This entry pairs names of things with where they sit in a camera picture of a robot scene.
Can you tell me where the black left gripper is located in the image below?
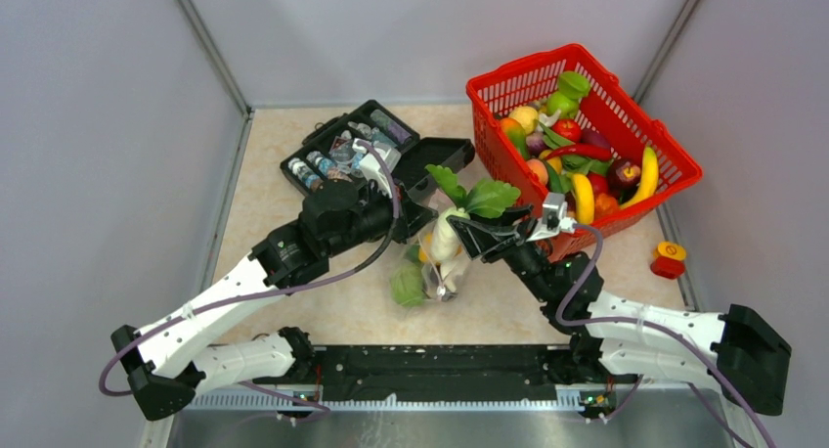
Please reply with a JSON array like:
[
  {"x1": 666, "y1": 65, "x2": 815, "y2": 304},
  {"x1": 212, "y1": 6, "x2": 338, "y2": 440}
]
[{"x1": 326, "y1": 175, "x2": 439, "y2": 258}]

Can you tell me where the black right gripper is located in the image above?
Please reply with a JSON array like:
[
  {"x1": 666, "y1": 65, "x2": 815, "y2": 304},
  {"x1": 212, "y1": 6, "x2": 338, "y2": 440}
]
[{"x1": 449, "y1": 202, "x2": 556, "y2": 303}]

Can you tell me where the white garlic bulb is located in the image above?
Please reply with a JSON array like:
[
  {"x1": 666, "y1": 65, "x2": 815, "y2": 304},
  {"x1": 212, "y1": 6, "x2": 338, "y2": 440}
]
[{"x1": 438, "y1": 254, "x2": 471, "y2": 301}]

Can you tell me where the white radish with leaves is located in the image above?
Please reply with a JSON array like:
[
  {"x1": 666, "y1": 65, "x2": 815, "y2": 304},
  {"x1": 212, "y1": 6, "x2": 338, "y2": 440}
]
[{"x1": 425, "y1": 164, "x2": 521, "y2": 263}]

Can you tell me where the yellow bell pepper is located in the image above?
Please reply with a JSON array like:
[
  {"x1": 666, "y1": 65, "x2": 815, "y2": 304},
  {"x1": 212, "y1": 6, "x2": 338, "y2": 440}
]
[{"x1": 417, "y1": 233, "x2": 435, "y2": 265}]

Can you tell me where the clear zip top bag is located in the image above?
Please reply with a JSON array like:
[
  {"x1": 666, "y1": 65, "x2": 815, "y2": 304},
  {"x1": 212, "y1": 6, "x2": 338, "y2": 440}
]
[{"x1": 389, "y1": 192, "x2": 471, "y2": 308}]

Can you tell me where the green cabbage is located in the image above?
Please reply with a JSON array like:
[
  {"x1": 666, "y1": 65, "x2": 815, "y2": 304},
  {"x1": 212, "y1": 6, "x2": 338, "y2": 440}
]
[{"x1": 389, "y1": 263, "x2": 426, "y2": 307}]

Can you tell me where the orange pumpkin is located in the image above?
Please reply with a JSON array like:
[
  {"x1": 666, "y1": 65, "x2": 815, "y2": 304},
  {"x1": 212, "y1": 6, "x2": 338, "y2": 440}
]
[{"x1": 593, "y1": 193, "x2": 620, "y2": 221}]

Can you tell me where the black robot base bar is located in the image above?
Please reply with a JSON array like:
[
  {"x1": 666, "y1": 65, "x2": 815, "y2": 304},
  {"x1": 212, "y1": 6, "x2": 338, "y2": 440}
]
[{"x1": 255, "y1": 344, "x2": 635, "y2": 403}]

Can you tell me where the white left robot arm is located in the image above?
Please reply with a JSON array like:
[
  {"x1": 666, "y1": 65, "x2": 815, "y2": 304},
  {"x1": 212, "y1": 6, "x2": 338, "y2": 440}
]
[{"x1": 110, "y1": 156, "x2": 437, "y2": 421}]

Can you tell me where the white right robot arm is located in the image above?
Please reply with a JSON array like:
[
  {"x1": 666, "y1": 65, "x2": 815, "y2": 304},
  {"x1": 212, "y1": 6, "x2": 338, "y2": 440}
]
[{"x1": 448, "y1": 202, "x2": 792, "y2": 417}]

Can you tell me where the black poker chip case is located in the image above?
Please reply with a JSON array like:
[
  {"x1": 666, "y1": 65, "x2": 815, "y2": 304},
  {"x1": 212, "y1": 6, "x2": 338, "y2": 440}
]
[{"x1": 280, "y1": 100, "x2": 475, "y2": 202}]

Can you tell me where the orange mango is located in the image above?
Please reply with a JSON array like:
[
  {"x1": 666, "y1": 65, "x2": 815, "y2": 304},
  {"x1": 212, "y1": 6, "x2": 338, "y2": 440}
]
[{"x1": 500, "y1": 117, "x2": 531, "y2": 160}]

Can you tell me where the red plastic basket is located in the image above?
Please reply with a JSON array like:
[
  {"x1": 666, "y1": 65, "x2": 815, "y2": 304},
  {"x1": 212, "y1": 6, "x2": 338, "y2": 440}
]
[{"x1": 466, "y1": 43, "x2": 703, "y2": 237}]

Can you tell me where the yellow lemon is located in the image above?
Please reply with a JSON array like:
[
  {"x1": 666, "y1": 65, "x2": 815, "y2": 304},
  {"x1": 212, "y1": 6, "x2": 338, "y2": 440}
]
[{"x1": 508, "y1": 106, "x2": 539, "y2": 135}]

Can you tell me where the red tomato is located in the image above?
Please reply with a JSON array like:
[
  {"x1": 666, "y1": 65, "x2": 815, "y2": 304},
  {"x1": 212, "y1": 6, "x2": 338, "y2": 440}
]
[{"x1": 552, "y1": 119, "x2": 582, "y2": 143}]

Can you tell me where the red chili pepper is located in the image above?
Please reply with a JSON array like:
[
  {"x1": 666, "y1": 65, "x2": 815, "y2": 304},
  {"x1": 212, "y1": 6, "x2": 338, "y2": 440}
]
[{"x1": 542, "y1": 144, "x2": 613, "y2": 161}]

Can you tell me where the red apple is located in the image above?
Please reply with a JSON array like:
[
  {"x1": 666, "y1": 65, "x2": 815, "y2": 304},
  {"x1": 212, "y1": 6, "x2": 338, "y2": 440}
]
[{"x1": 605, "y1": 158, "x2": 642, "y2": 190}]

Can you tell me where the light green pepper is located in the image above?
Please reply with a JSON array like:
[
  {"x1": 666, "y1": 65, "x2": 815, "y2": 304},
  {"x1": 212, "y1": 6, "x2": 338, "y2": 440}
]
[{"x1": 546, "y1": 70, "x2": 591, "y2": 119}]

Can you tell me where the yellow banana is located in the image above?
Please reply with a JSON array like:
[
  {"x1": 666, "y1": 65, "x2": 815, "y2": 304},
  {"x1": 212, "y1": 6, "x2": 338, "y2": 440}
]
[{"x1": 621, "y1": 146, "x2": 659, "y2": 209}]

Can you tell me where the red yellow emergency button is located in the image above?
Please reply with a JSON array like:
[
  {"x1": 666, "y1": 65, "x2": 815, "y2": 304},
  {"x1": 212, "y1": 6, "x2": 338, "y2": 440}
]
[{"x1": 650, "y1": 241, "x2": 687, "y2": 280}]

